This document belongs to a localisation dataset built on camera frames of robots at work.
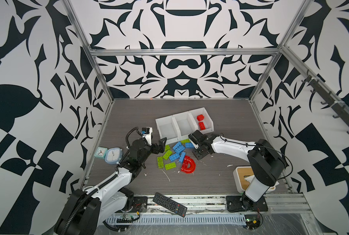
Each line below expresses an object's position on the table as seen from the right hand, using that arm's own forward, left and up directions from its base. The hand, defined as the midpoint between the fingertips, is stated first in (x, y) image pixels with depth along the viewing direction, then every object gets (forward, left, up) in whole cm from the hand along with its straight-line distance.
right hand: (198, 152), depth 91 cm
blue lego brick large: (+2, +12, +1) cm, 12 cm away
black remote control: (-28, +17, +1) cm, 32 cm away
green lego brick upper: (+3, +19, 0) cm, 20 cm away
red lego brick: (+26, -4, +1) cm, 26 cm away
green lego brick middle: (-1, +19, -1) cm, 19 cm away
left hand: (+4, +23, +14) cm, 27 cm away
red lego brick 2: (+19, -4, 0) cm, 19 cm away
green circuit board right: (-35, -22, -3) cm, 42 cm away
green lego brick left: (-6, +23, 0) cm, 24 cm away
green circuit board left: (-33, +37, +1) cm, 50 cm away
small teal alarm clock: (0, +59, +2) cm, 59 cm away
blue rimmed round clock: (-3, +51, +3) cm, 51 cm away
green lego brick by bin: (+7, +8, +1) cm, 10 cm away
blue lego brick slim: (-3, +10, +1) cm, 11 cm away
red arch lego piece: (-8, +6, -1) cm, 10 cm away
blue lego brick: (-3, +15, 0) cm, 16 cm away
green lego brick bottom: (-8, +17, -1) cm, 19 cm away
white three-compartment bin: (+15, +14, +4) cm, 21 cm away
